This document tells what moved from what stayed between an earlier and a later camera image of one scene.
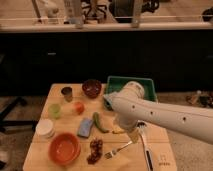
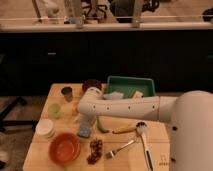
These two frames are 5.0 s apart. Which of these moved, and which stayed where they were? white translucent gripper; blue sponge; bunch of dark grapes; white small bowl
Moved: white translucent gripper
Stayed: bunch of dark grapes; blue sponge; white small bowl
